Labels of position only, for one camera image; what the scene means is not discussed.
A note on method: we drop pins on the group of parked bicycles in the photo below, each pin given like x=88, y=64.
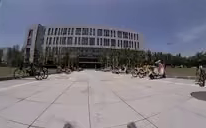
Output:
x=32, y=72

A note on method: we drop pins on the person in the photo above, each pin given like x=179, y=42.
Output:
x=160, y=67
x=201, y=76

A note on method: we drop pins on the grass lawn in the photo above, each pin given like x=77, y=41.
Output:
x=187, y=71
x=2, y=71

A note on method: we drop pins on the grey concrete slab plaza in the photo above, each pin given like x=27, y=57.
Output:
x=97, y=96

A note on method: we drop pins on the row of trees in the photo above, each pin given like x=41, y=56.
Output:
x=124, y=58

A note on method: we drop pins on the scooter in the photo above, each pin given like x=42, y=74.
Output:
x=155, y=74

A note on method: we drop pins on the robot's own part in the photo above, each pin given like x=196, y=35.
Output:
x=67, y=126
x=131, y=125

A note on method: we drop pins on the row of parked bicycles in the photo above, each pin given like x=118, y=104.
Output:
x=131, y=70

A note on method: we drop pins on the white building with dark windows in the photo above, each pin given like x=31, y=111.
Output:
x=87, y=41

